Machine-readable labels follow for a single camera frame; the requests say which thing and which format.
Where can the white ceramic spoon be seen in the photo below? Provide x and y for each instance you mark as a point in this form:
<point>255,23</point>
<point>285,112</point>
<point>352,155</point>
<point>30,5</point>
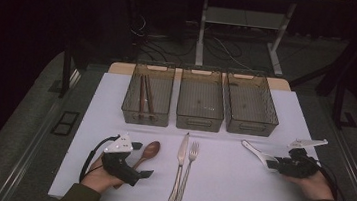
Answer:
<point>256,150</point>

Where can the black metal stand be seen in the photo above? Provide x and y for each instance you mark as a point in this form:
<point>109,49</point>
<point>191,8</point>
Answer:
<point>66,72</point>
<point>339,104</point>

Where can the white metal desk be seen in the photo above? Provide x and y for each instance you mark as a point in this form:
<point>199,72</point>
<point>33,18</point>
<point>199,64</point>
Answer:
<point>242,18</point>

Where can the brown wooden chopstick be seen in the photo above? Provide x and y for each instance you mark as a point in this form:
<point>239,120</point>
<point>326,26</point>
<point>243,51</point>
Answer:
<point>150,95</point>
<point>141,96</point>

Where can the clear brown plastic bin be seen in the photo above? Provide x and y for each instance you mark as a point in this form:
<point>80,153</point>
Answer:
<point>201,99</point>
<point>249,104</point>
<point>163,95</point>

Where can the person's right hand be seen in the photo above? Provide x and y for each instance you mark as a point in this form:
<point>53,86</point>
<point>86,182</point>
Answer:
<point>315,187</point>

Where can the silver fork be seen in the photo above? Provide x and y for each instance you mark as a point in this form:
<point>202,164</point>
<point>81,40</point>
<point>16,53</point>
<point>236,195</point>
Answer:
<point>187,172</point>

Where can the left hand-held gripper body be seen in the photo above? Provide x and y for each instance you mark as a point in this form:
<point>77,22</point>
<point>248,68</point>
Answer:
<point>119,165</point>

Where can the black floor socket frame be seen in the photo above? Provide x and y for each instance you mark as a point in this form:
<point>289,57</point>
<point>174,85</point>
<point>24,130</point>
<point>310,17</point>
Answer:
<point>65,122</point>

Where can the silver table knife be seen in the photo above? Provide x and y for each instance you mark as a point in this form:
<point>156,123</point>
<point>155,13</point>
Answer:
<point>181,154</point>

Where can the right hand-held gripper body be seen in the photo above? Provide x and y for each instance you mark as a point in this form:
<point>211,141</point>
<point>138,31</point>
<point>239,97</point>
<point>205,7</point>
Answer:
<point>298,166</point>

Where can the white table mat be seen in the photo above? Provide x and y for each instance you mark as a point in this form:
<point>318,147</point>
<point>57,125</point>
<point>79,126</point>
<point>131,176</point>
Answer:
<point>224,185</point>

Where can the person's left hand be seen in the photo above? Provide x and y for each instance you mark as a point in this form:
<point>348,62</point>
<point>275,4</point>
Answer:
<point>99,178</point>

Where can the wooden spoon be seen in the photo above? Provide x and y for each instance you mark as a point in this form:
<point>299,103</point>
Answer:
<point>149,151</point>

